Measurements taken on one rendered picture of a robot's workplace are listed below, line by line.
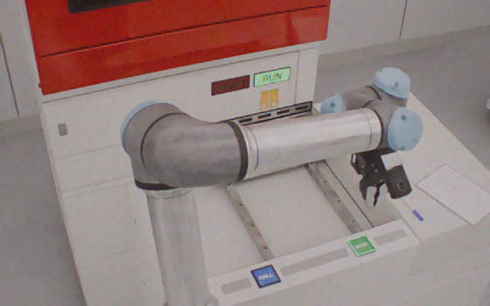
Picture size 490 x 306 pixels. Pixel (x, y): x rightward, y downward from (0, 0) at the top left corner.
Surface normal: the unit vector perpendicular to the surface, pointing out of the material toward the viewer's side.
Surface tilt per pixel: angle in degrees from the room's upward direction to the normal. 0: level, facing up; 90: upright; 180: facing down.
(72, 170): 90
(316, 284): 90
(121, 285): 90
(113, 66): 90
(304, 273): 0
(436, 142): 0
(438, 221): 0
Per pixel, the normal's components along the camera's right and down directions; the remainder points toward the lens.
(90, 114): 0.38, 0.59
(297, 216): 0.03, -0.77
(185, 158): -0.11, 0.14
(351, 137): 0.45, 0.16
